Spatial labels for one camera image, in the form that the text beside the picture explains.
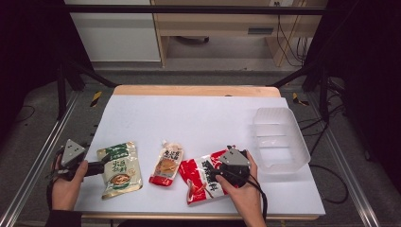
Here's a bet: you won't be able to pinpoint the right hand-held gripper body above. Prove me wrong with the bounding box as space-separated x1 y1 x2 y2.
217 147 253 189

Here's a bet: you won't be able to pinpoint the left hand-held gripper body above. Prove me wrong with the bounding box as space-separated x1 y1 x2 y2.
55 139 96 182

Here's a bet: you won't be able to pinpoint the red and white sauce packet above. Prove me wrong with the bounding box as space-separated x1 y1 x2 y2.
178 145 244 206

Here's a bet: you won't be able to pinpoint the green and cream sauce packet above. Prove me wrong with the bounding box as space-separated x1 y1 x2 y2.
96 141 144 201

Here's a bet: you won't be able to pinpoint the translucent plastic container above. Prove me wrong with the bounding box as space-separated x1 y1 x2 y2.
252 107 312 175

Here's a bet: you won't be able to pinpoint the spouted orange sauce pouch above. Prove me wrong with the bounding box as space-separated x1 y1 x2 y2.
148 140 185 187

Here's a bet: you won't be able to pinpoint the person's left hand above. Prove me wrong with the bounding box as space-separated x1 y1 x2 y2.
50 154 90 212

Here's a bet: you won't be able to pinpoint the person's right hand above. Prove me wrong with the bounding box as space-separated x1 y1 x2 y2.
215 150 266 219

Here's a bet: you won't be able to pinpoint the white board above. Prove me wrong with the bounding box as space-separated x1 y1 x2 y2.
74 95 326 218

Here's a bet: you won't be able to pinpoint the yellow and black tape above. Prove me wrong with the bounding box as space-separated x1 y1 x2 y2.
90 90 104 109
290 92 310 107

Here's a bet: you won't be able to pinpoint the black metal stand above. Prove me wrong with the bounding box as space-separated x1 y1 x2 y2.
56 59 118 121
270 61 331 125

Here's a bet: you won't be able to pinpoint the wooden table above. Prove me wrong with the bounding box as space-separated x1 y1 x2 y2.
80 84 320 221

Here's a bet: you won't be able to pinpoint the black curtain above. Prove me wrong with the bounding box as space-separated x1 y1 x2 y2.
0 0 93 141
305 0 401 185

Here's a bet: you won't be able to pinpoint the white cabinet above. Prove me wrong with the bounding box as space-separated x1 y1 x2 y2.
63 0 162 62

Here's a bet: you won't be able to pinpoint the aluminium rail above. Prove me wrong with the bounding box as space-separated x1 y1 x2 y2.
0 90 80 227
305 90 382 227

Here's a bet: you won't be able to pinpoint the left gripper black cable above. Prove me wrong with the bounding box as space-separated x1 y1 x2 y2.
44 150 64 211

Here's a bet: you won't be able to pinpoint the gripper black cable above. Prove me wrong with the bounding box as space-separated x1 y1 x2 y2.
245 174 270 222
44 150 64 211

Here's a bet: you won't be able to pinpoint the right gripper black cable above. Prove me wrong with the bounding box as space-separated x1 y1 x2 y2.
245 174 270 222

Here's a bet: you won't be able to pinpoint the thin black floor cable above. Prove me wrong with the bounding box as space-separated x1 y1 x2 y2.
13 105 36 125

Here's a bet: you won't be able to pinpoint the black floor cables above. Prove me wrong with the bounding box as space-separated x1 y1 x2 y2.
298 103 350 205

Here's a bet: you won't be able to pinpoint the black hanging cables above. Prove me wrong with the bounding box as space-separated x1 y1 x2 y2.
274 2 312 68

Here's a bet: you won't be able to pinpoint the grey drawer handle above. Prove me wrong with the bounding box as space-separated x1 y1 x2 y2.
247 27 275 36

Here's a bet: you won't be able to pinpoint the black horizontal frame bar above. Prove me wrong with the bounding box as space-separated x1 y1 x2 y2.
61 4 329 16

